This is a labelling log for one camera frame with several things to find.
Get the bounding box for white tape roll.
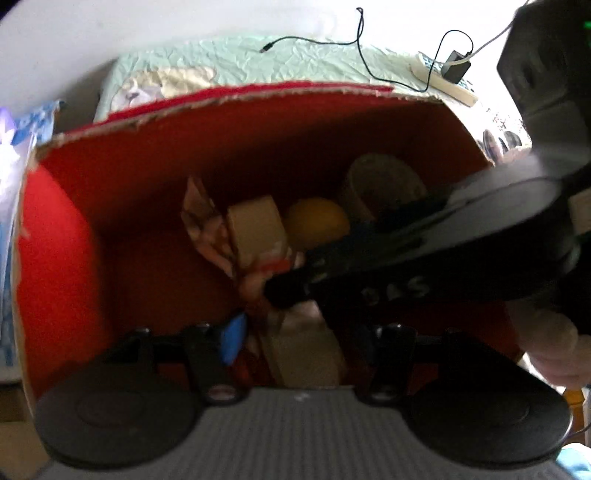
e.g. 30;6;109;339
341;154;429;224

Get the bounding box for small patterned cardboard box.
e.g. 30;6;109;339
240;258;348;389

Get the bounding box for beige cardboard piece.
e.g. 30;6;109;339
225;195;291;271

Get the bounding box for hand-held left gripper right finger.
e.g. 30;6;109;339
355;323;483;406

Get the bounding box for red cardboard box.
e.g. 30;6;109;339
11;83;522;402

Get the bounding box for white cable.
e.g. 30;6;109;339
470;16;515;60

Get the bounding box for black charger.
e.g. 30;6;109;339
442;50;472;85

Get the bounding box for white power strip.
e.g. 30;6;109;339
410;52;479;108

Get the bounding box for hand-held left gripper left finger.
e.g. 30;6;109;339
105;314;250;408

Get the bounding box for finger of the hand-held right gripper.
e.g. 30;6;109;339
355;184;463;241
264;241;352;310

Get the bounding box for pile of clutter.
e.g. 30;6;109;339
0;99;63;374

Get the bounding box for wooden gourd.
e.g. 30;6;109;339
283;198;352;254

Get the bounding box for person's right hand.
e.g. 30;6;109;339
508;298;589;394

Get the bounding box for light green bed sheet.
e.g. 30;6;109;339
93;36;462;125

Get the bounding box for black cable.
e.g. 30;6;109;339
260;6;475;94

